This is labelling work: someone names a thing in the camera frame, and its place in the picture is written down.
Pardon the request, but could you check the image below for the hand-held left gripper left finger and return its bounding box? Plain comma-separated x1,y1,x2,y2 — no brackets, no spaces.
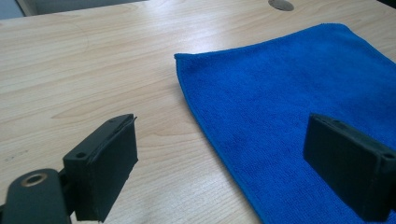
63,113,139,223

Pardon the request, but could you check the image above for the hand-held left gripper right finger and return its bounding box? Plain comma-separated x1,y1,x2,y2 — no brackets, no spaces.
303,113,396,223

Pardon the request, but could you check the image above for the blue microfibre cloth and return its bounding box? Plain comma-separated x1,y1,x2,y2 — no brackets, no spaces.
174,22,396,224

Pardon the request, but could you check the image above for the grey round table grommet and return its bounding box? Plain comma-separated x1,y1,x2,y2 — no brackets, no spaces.
268,0,295,12

